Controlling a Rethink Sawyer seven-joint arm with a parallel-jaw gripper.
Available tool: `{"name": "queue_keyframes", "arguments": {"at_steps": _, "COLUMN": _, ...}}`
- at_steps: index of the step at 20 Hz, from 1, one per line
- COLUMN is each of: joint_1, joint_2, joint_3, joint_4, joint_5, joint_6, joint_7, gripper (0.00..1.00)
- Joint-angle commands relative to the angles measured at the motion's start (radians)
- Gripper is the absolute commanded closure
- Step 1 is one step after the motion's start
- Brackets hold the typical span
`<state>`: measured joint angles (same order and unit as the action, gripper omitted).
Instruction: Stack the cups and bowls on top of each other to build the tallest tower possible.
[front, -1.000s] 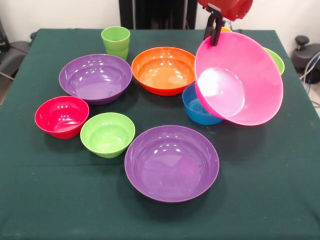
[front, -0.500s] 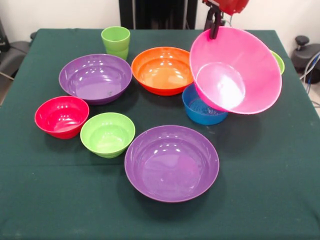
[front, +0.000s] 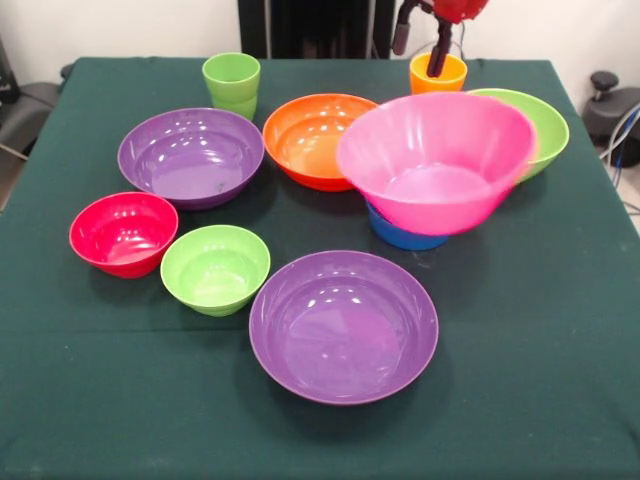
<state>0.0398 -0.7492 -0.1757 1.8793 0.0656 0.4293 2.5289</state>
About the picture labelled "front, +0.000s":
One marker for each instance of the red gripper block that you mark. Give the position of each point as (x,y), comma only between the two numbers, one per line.
(460,9)

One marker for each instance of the pink plastic bowl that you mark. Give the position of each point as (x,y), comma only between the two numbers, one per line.
(435,165)

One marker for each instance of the large green plastic bowl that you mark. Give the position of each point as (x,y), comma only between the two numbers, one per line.
(547,130)

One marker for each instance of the orange plastic bowl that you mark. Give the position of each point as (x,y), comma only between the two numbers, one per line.
(300,150)

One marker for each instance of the green plastic cup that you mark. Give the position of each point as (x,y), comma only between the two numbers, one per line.
(231,90)

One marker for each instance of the blue plastic bowl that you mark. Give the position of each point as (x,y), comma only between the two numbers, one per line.
(405,239)

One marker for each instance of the purple plastic bowl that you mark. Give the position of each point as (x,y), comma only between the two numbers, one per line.
(190,165)
(345,330)

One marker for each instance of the orange plastic cup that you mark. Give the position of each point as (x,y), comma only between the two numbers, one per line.
(450,82)

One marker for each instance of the black cabinet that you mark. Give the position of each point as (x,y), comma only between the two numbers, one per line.
(310,25)

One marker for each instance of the small green plastic bowl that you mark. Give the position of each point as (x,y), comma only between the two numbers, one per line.
(215,275)

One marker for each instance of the red plastic bowl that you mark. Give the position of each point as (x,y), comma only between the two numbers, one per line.
(122,235)

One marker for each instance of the black chair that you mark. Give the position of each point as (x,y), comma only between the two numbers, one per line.
(30,110)

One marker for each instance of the dark green tablecloth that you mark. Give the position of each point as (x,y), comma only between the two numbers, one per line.
(100,375)

